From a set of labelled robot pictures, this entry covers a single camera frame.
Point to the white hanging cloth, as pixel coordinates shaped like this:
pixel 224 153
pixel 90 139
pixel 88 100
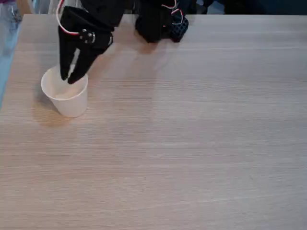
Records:
pixel 48 6

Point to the wooden furniture leg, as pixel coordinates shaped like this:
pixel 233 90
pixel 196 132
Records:
pixel 24 6

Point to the blue denim cloth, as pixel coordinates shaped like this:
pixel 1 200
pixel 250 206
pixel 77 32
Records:
pixel 8 31

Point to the white paper cup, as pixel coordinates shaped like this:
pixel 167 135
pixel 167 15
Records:
pixel 72 105

